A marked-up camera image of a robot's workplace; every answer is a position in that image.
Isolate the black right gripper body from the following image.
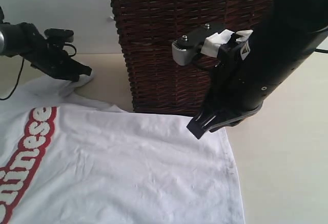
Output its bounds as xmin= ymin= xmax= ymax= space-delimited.
xmin=203 ymin=29 xmax=315 ymax=121

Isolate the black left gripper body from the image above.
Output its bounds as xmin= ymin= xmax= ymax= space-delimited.
xmin=19 ymin=23 xmax=80 ymax=80

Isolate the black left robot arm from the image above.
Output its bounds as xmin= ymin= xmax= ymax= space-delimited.
xmin=1 ymin=11 xmax=92 ymax=82

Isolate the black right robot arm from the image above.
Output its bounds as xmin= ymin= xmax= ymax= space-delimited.
xmin=187 ymin=0 xmax=327 ymax=138

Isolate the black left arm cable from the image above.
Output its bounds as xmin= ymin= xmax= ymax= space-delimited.
xmin=0 ymin=42 xmax=77 ymax=100

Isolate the dark brown wicker basket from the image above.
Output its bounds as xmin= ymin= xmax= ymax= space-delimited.
xmin=110 ymin=0 xmax=273 ymax=116

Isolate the white t-shirt with red lettering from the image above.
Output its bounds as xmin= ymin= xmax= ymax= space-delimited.
xmin=1 ymin=76 xmax=244 ymax=223

